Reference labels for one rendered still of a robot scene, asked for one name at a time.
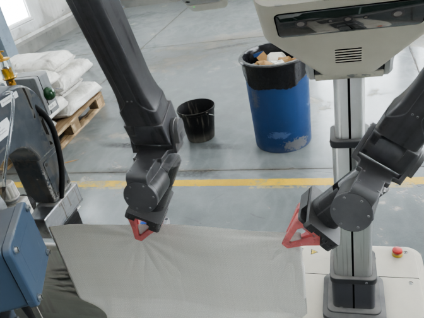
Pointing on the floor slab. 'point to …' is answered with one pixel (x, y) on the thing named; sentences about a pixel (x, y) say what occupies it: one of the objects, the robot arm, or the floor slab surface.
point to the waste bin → (277, 100)
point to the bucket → (198, 119)
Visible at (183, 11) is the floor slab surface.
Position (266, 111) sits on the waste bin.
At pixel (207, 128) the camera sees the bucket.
